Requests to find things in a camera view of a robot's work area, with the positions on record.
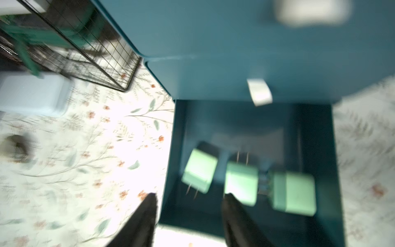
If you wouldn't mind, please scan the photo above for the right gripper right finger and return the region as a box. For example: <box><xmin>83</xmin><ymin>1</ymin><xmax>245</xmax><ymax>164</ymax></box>
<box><xmin>221</xmin><ymin>193</ymin><xmax>273</xmax><ymax>247</ymax></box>

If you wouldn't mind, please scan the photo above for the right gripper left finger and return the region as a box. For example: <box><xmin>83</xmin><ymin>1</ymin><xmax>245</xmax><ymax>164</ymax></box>
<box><xmin>107</xmin><ymin>193</ymin><xmax>157</xmax><ymax>247</ymax></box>

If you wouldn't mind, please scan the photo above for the green plug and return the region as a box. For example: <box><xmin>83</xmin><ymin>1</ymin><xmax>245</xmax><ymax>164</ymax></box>
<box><xmin>181</xmin><ymin>142</ymin><xmax>219</xmax><ymax>198</ymax></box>
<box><xmin>266</xmin><ymin>170</ymin><xmax>317</xmax><ymax>217</ymax></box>
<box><xmin>224</xmin><ymin>151</ymin><xmax>259</xmax><ymax>207</ymax></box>

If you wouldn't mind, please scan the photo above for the teal drawer cabinet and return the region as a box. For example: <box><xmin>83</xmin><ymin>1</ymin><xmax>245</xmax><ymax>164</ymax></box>
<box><xmin>95</xmin><ymin>1</ymin><xmax>395</xmax><ymax>247</ymax></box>

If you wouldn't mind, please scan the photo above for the floral table mat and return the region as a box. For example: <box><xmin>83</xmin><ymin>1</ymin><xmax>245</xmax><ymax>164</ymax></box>
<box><xmin>1</xmin><ymin>67</ymin><xmax>395</xmax><ymax>247</ymax></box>

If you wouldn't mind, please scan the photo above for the white flat box on table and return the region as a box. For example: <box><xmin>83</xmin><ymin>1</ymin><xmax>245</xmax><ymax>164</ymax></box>
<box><xmin>1</xmin><ymin>72</ymin><xmax>75</xmax><ymax>117</ymax></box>

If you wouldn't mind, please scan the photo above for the black wire desk organizer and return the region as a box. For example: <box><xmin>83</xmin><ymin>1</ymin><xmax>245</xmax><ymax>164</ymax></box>
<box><xmin>1</xmin><ymin>1</ymin><xmax>141</xmax><ymax>92</ymax></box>

